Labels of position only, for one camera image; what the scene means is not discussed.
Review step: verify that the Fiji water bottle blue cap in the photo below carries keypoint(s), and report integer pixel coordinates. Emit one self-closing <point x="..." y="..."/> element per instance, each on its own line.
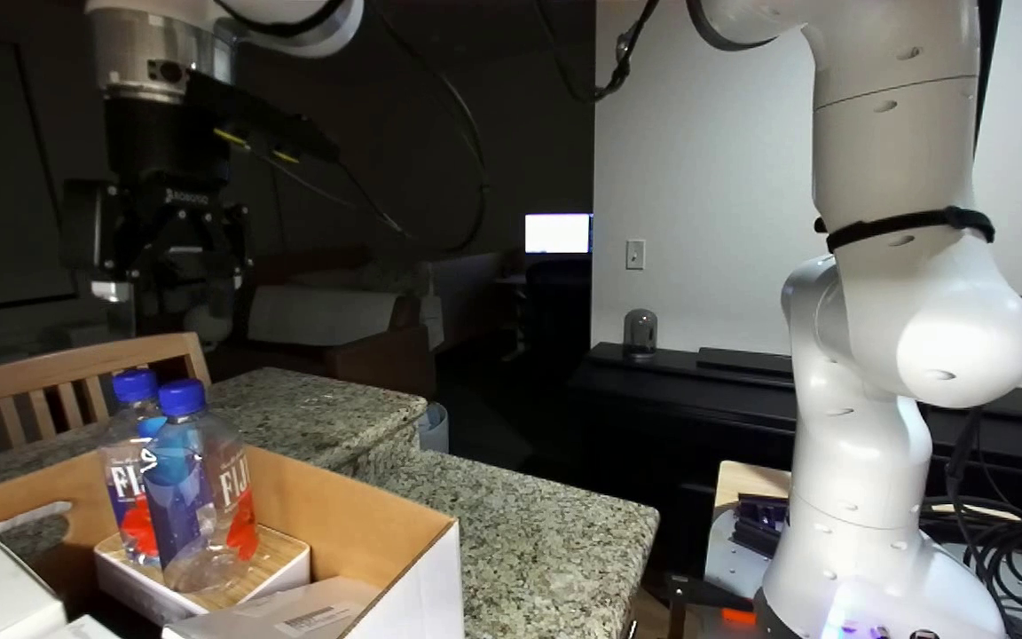
<point x="197" y="498"/>
<point x="130" y="483"/>

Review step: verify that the wooden slat-back chair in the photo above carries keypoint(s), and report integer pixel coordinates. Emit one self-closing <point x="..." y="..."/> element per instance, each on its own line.
<point x="62" y="360"/>

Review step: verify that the small black device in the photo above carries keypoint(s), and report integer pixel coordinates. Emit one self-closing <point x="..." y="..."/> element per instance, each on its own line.
<point x="761" y="528"/>

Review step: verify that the lit computer monitor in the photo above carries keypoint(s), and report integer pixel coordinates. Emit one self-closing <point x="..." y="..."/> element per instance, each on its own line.
<point x="559" y="232"/>

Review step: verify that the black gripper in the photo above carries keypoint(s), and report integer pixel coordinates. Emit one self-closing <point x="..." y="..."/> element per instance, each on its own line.
<point x="170" y="148"/>

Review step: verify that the white wall outlet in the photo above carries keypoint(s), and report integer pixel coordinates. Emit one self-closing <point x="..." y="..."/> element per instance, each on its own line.
<point x="633" y="258"/>

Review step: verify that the pale blue bin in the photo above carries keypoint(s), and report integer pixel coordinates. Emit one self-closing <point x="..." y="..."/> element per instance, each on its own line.
<point x="436" y="429"/>

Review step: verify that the large wall projection screen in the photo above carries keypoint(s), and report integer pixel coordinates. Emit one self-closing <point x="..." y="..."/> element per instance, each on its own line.
<point x="3" y="179"/>

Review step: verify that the long black desk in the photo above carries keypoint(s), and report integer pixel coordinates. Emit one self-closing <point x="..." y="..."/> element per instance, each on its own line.
<point x="676" y="412"/>

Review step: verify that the open cardboard box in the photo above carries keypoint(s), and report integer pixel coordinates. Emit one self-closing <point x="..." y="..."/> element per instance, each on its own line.
<point x="337" y="520"/>

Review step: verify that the wood-topped white carton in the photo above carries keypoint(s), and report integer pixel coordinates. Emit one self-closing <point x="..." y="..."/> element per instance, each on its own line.
<point x="283" y="561"/>

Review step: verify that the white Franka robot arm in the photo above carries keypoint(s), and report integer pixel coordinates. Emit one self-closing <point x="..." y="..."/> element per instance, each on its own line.
<point x="888" y="472"/>

